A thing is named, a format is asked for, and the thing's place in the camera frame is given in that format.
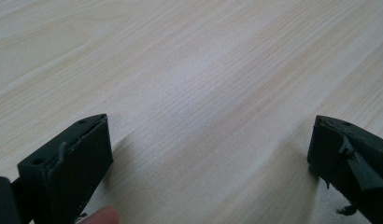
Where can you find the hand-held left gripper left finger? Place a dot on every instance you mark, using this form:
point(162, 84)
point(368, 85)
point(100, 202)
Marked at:
point(71, 168)

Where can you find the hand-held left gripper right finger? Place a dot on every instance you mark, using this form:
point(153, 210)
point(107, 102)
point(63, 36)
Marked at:
point(351, 161)

